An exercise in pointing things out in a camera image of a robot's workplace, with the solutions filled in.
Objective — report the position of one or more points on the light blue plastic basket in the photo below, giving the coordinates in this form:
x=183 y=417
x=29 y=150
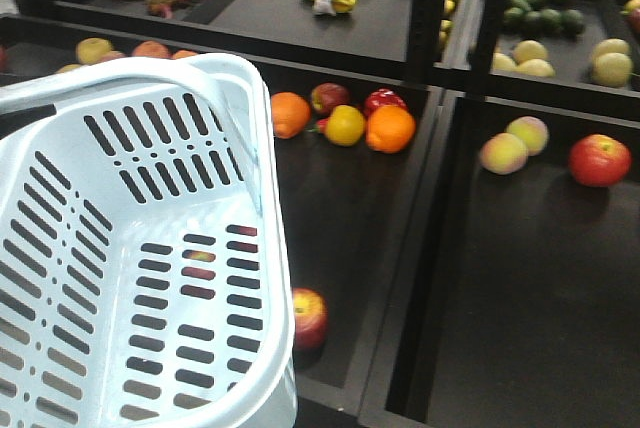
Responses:
x=98 y=326

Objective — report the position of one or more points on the small red chili pepper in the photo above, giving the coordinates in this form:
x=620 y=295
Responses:
x=319 y=126

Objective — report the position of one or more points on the yellow round fruit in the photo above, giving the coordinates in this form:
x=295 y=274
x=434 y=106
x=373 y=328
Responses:
x=345 y=126

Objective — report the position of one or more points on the orange with navel left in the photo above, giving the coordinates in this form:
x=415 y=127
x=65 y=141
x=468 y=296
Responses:
x=290 y=114

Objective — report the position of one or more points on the orange with navel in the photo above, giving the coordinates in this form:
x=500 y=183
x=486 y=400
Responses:
x=290 y=114
x=389 y=129

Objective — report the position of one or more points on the orange with navel right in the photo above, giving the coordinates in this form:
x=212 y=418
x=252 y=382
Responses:
x=389 y=129

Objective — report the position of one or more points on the red green apple back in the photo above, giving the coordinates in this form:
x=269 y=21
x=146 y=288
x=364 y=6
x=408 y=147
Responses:
x=326 y=96

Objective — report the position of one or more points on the red bell pepper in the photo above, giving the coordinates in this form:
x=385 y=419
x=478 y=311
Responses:
x=380 y=98

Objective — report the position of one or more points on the red yellow apple front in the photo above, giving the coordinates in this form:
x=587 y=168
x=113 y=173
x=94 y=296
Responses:
x=311 y=319

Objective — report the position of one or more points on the black wooden produce stand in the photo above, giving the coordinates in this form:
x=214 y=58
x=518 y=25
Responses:
x=456 y=297

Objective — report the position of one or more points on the dark red apple back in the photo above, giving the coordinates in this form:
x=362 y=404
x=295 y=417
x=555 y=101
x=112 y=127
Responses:
x=229 y=259

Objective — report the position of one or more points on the white garlic bulb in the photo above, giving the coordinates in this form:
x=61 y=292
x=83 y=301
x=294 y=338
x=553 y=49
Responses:
x=323 y=7

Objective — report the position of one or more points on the peach front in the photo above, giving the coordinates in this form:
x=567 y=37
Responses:
x=503 y=154

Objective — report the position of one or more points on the peach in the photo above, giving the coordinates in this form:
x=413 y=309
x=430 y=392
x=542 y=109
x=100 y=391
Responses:
x=503 y=154
x=532 y=131

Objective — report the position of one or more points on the plain orange fruit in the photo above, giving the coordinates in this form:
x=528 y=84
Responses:
x=181 y=54
x=152 y=49

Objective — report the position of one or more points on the peach back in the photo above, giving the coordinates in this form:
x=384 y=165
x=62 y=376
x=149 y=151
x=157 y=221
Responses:
x=532 y=131

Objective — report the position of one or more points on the row of yellow lemons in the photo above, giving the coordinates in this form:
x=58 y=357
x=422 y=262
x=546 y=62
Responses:
x=446 y=23

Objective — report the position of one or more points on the pink red apple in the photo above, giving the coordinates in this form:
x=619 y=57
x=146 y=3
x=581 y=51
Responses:
x=111 y=55

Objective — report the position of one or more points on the yellow green apple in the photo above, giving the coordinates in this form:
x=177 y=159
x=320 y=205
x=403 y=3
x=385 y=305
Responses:
x=90 y=50

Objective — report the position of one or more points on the pile of green avocados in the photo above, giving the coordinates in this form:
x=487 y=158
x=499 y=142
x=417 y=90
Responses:
x=535 y=18

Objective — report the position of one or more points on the bright red apple middle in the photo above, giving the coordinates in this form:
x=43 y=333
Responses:
x=599 y=161

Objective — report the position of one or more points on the pale yellow pear right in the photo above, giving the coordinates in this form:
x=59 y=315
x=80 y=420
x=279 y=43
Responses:
x=611 y=64

